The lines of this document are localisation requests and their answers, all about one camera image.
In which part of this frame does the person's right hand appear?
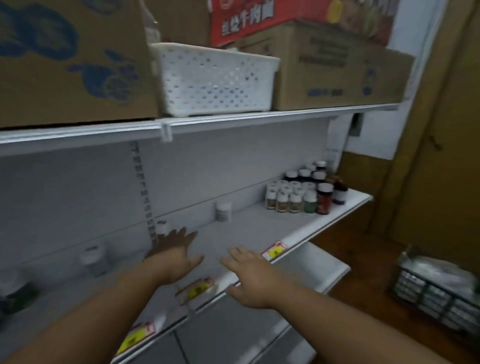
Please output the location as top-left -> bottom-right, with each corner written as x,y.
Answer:
219,245 -> 290,310

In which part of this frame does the person's left hand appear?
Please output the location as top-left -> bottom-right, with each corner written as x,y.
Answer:
145,227 -> 205,286

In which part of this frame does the person's left forearm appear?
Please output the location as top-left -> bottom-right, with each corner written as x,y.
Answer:
0,258 -> 170,364

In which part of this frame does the person's right forearm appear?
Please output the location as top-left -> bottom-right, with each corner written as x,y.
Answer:
271,280 -> 452,364

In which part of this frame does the red and yellow price tag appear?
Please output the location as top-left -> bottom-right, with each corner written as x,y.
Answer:
261,241 -> 289,262
175,277 -> 217,306
115,322 -> 157,357

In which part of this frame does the white metal shelving unit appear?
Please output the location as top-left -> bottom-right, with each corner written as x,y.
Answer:
0,103 -> 400,364

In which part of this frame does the cluster of white-capped bottles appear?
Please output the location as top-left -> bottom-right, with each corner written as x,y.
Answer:
265,160 -> 328,214

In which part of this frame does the red label bottle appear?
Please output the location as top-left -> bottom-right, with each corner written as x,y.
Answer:
316,182 -> 334,215

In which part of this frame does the dark brown bottle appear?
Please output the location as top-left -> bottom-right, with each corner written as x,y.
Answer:
331,177 -> 349,206

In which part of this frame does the dark green jar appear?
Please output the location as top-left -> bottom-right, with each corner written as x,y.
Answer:
0,268 -> 40,316

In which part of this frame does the white perforated plastic basket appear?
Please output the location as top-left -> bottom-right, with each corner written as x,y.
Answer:
149,42 -> 281,118

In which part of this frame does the pile of silver packets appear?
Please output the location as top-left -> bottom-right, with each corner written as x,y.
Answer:
397,251 -> 480,334

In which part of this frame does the large brown cardboard box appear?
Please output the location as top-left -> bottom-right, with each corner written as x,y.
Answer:
225,20 -> 415,112

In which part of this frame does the cardboard box with blue print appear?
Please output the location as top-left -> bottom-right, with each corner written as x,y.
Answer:
0,0 -> 160,129

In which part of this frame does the plain brown cardboard box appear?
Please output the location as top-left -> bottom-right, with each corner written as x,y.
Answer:
144,0 -> 212,48

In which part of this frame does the brown wooden door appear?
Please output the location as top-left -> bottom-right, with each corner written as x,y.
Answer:
369,0 -> 480,276

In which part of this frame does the red printed carton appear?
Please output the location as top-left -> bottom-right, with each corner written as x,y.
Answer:
209,0 -> 399,48

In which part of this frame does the black wire basket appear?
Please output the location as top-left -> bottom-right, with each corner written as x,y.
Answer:
391,248 -> 480,347

